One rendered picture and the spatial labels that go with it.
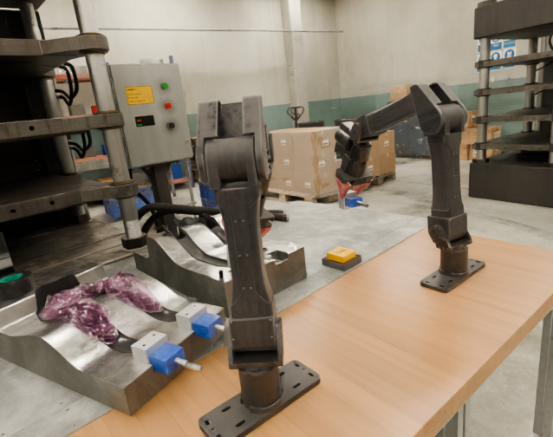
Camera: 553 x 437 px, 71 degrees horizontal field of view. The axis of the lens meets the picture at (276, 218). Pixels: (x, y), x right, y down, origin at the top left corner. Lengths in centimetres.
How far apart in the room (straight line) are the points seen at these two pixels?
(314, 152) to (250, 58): 435
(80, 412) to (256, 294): 37
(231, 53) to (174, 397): 808
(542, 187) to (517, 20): 164
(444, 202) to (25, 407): 94
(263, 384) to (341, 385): 14
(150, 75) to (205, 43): 664
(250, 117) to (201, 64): 769
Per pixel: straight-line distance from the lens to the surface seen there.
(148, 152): 170
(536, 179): 471
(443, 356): 77
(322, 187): 489
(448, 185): 98
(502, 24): 482
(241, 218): 53
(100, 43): 151
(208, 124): 56
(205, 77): 822
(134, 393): 71
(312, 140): 476
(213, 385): 73
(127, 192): 150
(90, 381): 77
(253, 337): 60
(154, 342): 72
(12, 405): 87
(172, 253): 107
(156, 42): 799
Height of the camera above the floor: 124
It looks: 16 degrees down
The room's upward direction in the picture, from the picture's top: 6 degrees counter-clockwise
